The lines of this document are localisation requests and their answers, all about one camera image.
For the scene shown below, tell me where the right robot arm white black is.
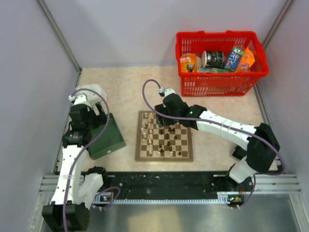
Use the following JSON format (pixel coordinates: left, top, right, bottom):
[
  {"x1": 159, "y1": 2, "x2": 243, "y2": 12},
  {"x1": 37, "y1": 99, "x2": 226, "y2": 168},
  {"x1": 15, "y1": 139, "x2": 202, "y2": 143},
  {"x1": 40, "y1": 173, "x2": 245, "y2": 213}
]
[{"x1": 154, "y1": 87, "x2": 280, "y2": 191}]

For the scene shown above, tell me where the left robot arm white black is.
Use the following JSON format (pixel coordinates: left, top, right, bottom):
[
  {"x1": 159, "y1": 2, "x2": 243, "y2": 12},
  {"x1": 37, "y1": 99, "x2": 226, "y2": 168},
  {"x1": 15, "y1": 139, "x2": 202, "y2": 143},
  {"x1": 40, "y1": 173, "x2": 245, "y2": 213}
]
[{"x1": 42, "y1": 93, "x2": 110, "y2": 232}]

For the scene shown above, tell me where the wooden chess board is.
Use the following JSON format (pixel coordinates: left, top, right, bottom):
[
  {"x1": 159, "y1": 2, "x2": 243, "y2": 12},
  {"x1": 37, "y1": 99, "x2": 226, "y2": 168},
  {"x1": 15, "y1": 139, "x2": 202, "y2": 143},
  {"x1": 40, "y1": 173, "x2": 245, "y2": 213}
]
[{"x1": 135, "y1": 111, "x2": 194, "y2": 162}]

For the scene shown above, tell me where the green plastic tray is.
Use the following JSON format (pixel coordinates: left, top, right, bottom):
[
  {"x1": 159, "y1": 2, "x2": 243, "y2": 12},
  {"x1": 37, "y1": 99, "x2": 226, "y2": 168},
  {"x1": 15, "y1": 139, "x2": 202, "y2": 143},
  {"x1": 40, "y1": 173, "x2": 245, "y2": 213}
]
[{"x1": 88, "y1": 114, "x2": 126, "y2": 160}]

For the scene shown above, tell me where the orange razor package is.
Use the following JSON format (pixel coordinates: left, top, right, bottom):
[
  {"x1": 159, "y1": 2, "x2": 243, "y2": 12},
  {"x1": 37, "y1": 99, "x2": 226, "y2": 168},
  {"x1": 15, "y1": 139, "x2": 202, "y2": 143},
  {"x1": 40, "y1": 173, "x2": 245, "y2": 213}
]
[{"x1": 180, "y1": 53, "x2": 197, "y2": 73}]

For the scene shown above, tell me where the black cup noodle container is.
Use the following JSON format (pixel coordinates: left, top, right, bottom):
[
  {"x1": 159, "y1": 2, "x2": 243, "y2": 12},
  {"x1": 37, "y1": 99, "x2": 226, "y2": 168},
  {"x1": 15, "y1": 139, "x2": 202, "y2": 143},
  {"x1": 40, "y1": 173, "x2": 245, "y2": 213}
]
[{"x1": 201, "y1": 51, "x2": 225, "y2": 68}]

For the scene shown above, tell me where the red plastic basket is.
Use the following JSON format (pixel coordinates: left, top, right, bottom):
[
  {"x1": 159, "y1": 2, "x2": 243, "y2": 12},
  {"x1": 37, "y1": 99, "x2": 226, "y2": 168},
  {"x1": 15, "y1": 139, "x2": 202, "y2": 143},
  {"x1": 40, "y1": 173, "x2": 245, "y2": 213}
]
[{"x1": 175, "y1": 30, "x2": 269, "y2": 97}]

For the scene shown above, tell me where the blue snack bag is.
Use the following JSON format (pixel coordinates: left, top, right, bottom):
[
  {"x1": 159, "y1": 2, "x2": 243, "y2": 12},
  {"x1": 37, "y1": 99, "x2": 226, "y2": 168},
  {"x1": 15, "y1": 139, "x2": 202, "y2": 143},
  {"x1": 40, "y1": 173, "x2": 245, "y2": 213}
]
[{"x1": 223, "y1": 46, "x2": 244, "y2": 72}]

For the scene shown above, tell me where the black plastic tray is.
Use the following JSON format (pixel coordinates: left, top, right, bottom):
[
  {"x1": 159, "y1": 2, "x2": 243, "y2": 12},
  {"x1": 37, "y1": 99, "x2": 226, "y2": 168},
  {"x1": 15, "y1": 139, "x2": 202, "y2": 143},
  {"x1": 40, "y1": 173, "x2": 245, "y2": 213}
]
[{"x1": 232, "y1": 145, "x2": 247, "y2": 160}]

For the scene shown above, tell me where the orange snack package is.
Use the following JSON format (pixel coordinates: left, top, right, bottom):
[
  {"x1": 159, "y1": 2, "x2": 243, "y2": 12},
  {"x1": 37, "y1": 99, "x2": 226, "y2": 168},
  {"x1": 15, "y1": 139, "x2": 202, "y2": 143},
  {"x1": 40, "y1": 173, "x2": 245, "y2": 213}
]
[{"x1": 236, "y1": 47, "x2": 255, "y2": 73}]

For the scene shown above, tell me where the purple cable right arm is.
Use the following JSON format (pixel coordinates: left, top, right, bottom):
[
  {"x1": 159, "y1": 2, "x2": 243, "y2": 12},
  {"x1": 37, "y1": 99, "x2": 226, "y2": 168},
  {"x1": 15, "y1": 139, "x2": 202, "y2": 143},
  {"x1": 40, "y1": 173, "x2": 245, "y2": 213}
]
[{"x1": 141, "y1": 79, "x2": 288, "y2": 210}]

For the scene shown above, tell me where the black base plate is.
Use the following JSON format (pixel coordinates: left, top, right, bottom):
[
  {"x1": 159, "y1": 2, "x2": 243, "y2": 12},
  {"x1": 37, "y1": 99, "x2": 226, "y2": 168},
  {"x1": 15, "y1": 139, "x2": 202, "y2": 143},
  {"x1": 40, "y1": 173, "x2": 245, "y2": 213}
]
[{"x1": 99, "y1": 171, "x2": 252, "y2": 200}]

